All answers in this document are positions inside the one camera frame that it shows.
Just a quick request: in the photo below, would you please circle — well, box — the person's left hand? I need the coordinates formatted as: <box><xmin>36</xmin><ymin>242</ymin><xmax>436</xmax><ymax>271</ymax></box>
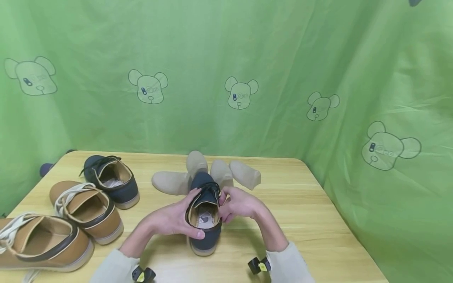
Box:
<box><xmin>142</xmin><ymin>188</ymin><xmax>206</xmax><ymax>240</ymax></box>

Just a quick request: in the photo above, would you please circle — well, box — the person's right hand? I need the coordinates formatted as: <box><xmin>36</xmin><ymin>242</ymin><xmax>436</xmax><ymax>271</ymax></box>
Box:
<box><xmin>217</xmin><ymin>186</ymin><xmax>263</xmax><ymax>224</ymax></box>

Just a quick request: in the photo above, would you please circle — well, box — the navy blue lace-up shoe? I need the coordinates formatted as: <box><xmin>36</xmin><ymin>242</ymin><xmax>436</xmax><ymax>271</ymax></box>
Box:
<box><xmin>78</xmin><ymin>155</ymin><xmax>140</xmax><ymax>210</ymax></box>
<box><xmin>184</xmin><ymin>172</ymin><xmax>223</xmax><ymax>257</ymax></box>

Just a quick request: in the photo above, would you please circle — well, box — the person's right forearm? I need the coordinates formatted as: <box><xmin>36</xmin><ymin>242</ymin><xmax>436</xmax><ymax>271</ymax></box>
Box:
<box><xmin>252</xmin><ymin>206</ymin><xmax>315</xmax><ymax>283</ymax></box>

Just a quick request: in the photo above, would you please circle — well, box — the person's left forearm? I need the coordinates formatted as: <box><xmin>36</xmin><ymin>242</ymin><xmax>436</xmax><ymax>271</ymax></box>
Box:
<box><xmin>90</xmin><ymin>221</ymin><xmax>158</xmax><ymax>283</ymax></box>

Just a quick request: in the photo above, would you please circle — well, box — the beige shoe insert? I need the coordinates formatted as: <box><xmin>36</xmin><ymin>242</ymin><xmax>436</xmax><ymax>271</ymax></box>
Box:
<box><xmin>186</xmin><ymin>151</ymin><xmax>209</xmax><ymax>180</ymax></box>
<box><xmin>229</xmin><ymin>160</ymin><xmax>262</xmax><ymax>191</ymax></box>
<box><xmin>210</xmin><ymin>159</ymin><xmax>234</xmax><ymax>189</ymax></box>
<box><xmin>151</xmin><ymin>171</ymin><xmax>192</xmax><ymax>196</ymax></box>

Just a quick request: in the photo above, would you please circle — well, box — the black wrist band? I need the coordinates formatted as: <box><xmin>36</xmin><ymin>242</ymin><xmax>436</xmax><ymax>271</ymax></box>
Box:
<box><xmin>247</xmin><ymin>256</ymin><xmax>272</xmax><ymax>275</ymax></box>
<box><xmin>131</xmin><ymin>266</ymin><xmax>157</xmax><ymax>283</ymax></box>

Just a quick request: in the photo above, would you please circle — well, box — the brown shoe with white laces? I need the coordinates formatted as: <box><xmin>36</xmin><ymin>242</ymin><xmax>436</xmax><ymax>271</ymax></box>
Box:
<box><xmin>49</xmin><ymin>180</ymin><xmax>124</xmax><ymax>245</ymax></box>
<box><xmin>0</xmin><ymin>213</ymin><xmax>95</xmax><ymax>283</ymax></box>

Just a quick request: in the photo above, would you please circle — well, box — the dark purple object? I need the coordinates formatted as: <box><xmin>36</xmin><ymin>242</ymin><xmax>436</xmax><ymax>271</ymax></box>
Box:
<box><xmin>39</xmin><ymin>149</ymin><xmax>77</xmax><ymax>178</ymax></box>

